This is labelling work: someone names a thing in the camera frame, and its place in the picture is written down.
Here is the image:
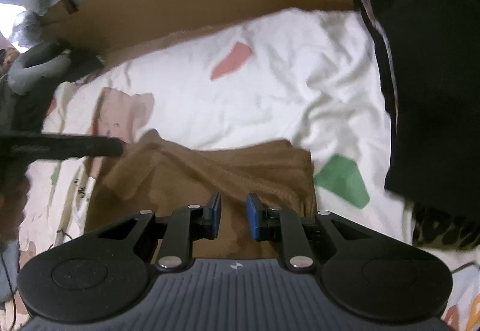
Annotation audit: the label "brown t-shirt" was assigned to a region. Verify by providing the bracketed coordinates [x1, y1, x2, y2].
[85, 130, 317, 259]

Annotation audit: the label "person left hand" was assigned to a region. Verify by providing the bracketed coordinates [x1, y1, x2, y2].
[0, 176, 30, 241]

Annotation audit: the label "black garment left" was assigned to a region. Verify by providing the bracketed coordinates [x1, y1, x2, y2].
[10, 47, 106, 133]

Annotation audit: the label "black garment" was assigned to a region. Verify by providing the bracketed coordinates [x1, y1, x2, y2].
[353, 0, 479, 221]
[10, 47, 106, 133]

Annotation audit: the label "grey plush toy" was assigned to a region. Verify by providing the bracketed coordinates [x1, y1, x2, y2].
[7, 41, 72, 96]

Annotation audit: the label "blue jeans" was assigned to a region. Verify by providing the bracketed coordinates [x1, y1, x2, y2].
[0, 241, 20, 302]

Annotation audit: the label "white bear print duvet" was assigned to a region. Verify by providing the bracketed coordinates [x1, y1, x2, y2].
[14, 7, 480, 331]

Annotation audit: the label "leopard print cloth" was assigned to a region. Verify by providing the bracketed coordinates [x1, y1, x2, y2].
[412, 204, 479, 251]

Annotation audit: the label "black garment right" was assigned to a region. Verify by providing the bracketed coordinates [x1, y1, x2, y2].
[353, 0, 479, 221]

